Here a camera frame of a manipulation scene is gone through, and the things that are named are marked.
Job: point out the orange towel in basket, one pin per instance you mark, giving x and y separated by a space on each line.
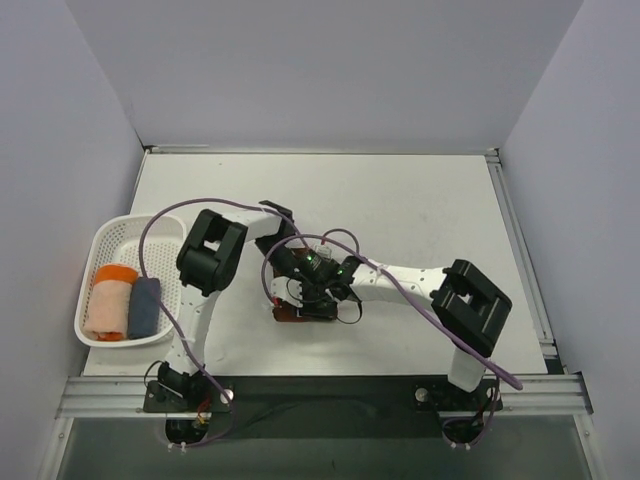
116 272

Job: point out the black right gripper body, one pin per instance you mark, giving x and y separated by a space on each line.
326 293

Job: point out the peach towel in basket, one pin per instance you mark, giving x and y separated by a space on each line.
107 315

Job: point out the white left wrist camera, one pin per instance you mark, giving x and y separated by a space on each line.
288 290

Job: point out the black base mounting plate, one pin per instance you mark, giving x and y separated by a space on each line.
326 408

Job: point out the aluminium front frame rail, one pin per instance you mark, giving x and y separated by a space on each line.
130 397

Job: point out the white plastic basket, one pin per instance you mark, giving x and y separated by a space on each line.
150 248

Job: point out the aluminium right side rail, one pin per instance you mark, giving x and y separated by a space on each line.
535 302

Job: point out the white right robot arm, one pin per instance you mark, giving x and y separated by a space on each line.
459 301

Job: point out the aluminium back frame rail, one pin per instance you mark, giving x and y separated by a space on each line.
210 150

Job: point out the brown towel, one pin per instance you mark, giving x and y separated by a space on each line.
286 313

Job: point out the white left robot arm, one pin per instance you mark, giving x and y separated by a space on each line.
207 264

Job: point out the blue towel in basket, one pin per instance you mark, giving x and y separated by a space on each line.
144 309

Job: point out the aluminium frame rail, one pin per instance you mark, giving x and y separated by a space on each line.
210 150
130 397

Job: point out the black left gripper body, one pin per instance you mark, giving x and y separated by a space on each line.
304 286

